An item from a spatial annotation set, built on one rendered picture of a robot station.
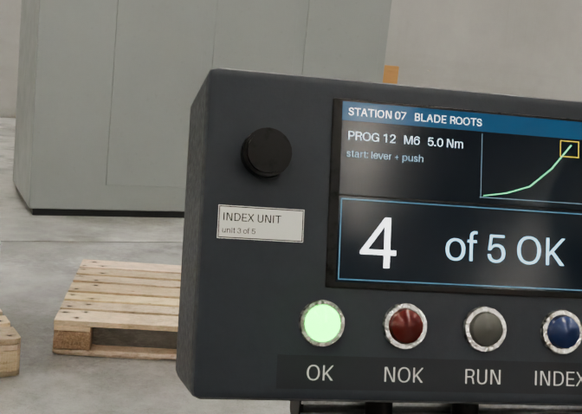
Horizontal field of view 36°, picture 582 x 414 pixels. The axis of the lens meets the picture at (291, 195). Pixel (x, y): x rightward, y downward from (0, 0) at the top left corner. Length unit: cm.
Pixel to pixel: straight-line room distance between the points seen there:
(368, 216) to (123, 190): 589
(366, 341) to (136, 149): 586
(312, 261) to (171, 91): 587
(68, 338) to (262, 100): 319
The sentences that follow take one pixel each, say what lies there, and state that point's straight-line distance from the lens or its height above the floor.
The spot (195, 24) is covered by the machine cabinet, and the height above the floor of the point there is 139.
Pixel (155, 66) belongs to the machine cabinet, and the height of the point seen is 108.
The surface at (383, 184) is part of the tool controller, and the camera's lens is 53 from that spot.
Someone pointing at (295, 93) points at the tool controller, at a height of 124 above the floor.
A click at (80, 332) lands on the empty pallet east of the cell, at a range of 367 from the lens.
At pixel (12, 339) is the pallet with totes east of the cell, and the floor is 14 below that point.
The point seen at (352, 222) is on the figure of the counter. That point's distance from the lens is 52.
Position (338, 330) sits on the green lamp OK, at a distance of 51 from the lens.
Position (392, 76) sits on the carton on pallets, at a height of 112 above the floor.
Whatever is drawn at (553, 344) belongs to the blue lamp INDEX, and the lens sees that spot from 57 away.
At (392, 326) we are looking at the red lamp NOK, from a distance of 52.
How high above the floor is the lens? 127
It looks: 9 degrees down
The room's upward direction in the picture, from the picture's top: 6 degrees clockwise
